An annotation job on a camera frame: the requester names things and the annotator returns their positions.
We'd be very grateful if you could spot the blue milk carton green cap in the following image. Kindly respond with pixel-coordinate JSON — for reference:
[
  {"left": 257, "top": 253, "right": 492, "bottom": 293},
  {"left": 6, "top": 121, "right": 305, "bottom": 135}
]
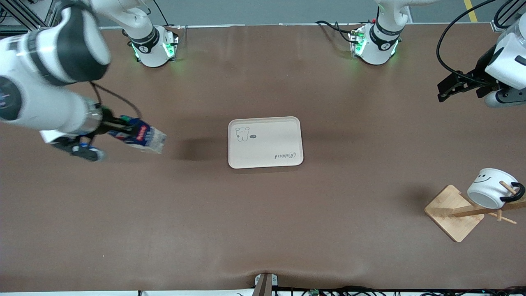
[{"left": 109, "top": 116, "right": 167, "bottom": 155}]

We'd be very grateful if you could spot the white smiley cup black handle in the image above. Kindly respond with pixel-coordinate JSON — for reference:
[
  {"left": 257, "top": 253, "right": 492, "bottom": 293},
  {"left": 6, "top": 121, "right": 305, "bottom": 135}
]
[{"left": 467, "top": 168, "right": 526, "bottom": 210}]

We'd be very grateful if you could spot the wooden cup rack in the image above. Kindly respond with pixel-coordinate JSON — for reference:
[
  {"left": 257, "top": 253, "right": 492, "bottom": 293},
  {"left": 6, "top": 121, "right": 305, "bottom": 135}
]
[{"left": 424, "top": 181, "right": 526, "bottom": 243}]

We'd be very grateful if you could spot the brown table cover mat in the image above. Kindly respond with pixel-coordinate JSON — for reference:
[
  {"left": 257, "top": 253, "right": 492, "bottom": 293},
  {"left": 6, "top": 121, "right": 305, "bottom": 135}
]
[{"left": 0, "top": 24, "right": 526, "bottom": 293}]

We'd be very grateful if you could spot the cream tray with rabbit print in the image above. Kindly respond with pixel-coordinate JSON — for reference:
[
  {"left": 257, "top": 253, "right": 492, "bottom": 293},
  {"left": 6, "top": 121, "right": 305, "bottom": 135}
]
[{"left": 228, "top": 116, "right": 305, "bottom": 169}]

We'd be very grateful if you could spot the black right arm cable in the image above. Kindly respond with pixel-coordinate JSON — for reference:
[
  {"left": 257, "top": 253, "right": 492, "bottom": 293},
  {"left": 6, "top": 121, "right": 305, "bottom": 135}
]
[{"left": 90, "top": 81, "right": 143, "bottom": 120}]

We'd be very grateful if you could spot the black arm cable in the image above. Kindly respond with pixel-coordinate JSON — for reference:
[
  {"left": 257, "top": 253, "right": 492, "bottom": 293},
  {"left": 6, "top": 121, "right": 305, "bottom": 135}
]
[
  {"left": 436, "top": 0, "right": 500, "bottom": 87},
  {"left": 90, "top": 81, "right": 143, "bottom": 120}
]

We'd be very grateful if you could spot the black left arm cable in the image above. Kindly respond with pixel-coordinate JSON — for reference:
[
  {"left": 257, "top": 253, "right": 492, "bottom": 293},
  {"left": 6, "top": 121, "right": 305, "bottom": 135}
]
[{"left": 436, "top": 0, "right": 500, "bottom": 87}]

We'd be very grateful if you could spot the aluminium frame with black struts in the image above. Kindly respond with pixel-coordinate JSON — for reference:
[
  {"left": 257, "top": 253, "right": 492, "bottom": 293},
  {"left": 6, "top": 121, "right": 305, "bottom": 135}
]
[{"left": 0, "top": 0, "right": 62, "bottom": 35}]

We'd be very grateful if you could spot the black right base cable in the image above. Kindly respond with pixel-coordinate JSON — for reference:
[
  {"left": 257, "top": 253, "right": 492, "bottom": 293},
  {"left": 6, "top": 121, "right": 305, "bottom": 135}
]
[{"left": 153, "top": 0, "right": 182, "bottom": 30}]

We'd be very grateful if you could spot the black base cable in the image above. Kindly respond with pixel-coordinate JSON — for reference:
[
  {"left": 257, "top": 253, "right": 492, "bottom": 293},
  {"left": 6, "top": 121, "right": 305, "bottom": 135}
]
[
  {"left": 316, "top": 20, "right": 355, "bottom": 42},
  {"left": 153, "top": 0, "right": 182, "bottom": 30}
]

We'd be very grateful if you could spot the black left base cable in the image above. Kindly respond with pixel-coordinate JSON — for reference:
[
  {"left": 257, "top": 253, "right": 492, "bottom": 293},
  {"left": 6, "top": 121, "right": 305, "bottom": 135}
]
[{"left": 316, "top": 20, "right": 355, "bottom": 42}]

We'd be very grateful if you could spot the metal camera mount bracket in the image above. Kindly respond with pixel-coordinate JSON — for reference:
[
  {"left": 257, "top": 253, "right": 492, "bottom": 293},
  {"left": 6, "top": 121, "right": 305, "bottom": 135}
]
[{"left": 255, "top": 273, "right": 279, "bottom": 296}]

